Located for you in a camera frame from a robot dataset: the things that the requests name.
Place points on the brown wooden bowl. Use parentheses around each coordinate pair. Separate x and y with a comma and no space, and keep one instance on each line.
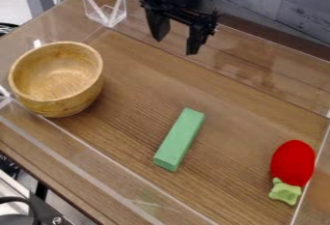
(56,78)

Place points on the green foam stick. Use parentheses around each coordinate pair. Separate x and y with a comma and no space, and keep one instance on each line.
(178,140)

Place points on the clear acrylic tray wall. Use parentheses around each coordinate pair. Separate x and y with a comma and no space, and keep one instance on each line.
(262,92)

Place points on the red plush strawberry toy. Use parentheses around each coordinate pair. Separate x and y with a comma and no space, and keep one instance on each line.
(291,170)

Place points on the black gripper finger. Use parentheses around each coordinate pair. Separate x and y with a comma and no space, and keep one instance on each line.
(158,23)
(196,39)

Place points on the clear acrylic corner bracket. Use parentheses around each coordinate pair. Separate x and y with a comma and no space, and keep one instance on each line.
(105,15)

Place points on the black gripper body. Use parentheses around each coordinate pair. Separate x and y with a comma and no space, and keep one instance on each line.
(186,11)

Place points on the black clamp under table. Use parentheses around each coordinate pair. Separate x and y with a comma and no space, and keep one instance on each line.
(35,217)

